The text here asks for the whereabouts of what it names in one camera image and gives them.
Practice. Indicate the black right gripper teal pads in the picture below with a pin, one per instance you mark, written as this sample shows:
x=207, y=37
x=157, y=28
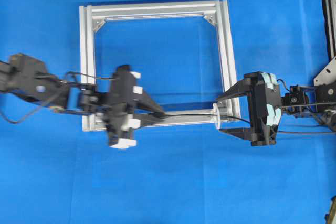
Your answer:
x=264, y=102

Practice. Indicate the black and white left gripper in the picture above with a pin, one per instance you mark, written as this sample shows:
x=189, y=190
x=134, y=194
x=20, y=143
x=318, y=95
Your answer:
x=119, y=118

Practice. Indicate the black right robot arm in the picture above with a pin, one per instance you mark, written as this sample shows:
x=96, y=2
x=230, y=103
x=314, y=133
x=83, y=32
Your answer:
x=301, y=101

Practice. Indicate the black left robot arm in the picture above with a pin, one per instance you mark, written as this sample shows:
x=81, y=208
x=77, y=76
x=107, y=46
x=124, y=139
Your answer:
x=28, y=79

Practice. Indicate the yellowish object bottom right corner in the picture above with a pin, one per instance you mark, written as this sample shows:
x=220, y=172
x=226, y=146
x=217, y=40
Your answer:
x=330, y=217

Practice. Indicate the black metal stand right edge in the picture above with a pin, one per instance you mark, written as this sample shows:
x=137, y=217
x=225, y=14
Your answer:
x=328, y=7

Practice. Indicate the white string loop holder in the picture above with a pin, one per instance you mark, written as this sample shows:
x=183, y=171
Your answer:
x=215, y=113

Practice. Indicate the grey metal bracket plate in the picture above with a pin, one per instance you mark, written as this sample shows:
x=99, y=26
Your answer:
x=324, y=81

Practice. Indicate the square aluminium extrusion frame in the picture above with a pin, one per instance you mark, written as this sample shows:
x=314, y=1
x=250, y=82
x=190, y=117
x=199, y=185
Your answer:
x=93, y=17

